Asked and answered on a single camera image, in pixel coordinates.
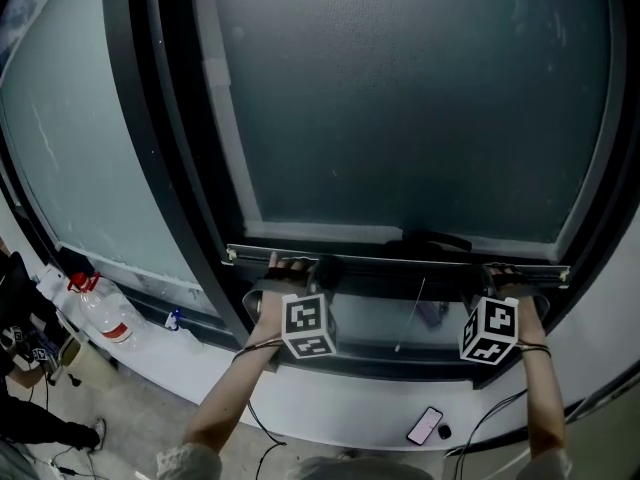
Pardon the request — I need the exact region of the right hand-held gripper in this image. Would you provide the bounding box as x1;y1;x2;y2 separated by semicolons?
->
458;265;519;365

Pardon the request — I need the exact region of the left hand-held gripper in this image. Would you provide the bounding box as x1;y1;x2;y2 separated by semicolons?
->
281;255;346;360

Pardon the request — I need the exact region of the grey roller window blind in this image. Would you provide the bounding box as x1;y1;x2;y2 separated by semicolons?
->
192;0;624;289

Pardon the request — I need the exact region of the person's left forearm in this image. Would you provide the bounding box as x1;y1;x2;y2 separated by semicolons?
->
182;290;284;453

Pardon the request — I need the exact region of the person's left hand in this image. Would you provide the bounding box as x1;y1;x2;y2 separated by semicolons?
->
262;251;319;297

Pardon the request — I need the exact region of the person's right hand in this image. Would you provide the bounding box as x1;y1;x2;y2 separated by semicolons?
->
483;262;539;299

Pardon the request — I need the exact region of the smartphone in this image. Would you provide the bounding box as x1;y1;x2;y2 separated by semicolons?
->
405;406;445;445

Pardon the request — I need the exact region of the clear blue-nozzle spray bottle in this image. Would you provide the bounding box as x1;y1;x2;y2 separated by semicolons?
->
164;306;204;342

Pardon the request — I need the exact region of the person's white shirt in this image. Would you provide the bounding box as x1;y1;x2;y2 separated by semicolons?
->
155;440;574;480

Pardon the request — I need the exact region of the large red-capped water bottle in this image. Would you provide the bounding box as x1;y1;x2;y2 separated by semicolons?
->
66;271;149;354

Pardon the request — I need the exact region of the white trash bin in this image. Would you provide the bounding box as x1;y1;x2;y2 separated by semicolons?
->
58;330;119;394

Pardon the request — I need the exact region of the white pull cord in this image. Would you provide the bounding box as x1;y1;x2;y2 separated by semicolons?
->
394;276;428;353

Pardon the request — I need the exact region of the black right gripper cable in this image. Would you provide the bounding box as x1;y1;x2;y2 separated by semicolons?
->
449;343;552;472

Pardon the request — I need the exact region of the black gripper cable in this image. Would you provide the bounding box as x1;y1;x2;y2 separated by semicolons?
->
232;336;289;450
449;343;552;472

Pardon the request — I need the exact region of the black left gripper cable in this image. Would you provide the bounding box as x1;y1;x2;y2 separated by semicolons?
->
232;336;289;450

